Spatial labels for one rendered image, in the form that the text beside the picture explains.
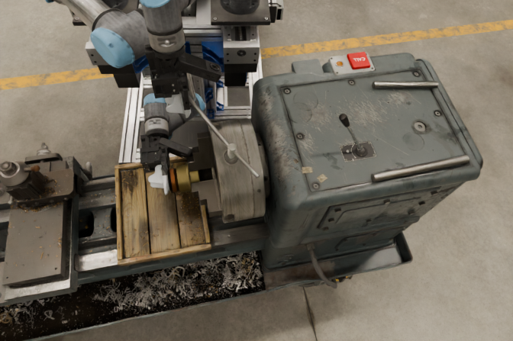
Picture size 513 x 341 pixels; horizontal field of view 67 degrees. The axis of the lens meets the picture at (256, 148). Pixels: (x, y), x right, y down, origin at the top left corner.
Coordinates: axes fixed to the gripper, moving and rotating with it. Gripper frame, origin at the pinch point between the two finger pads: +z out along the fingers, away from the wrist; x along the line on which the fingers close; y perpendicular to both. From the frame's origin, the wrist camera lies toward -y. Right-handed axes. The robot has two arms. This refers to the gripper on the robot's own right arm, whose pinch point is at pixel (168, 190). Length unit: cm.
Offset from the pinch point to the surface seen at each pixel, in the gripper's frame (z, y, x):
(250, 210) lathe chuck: 11.6, -23.3, 3.3
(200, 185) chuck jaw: 1.0, -9.8, 1.8
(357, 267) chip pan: 23, -69, -54
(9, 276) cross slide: 15, 49, -11
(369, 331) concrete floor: 47, -84, -108
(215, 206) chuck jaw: 8.4, -13.4, 2.2
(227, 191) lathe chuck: 7.8, -17.3, 10.6
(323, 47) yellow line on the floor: -149, -113, -108
